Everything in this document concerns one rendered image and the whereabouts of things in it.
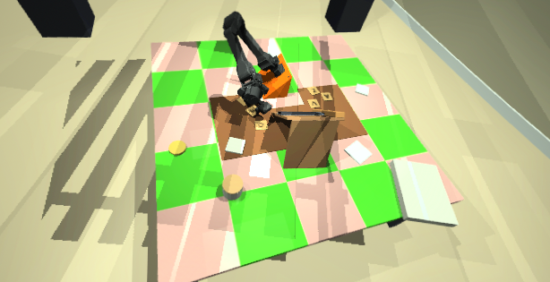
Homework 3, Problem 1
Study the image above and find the yellow flat disc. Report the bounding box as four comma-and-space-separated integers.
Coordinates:
168, 141, 186, 155

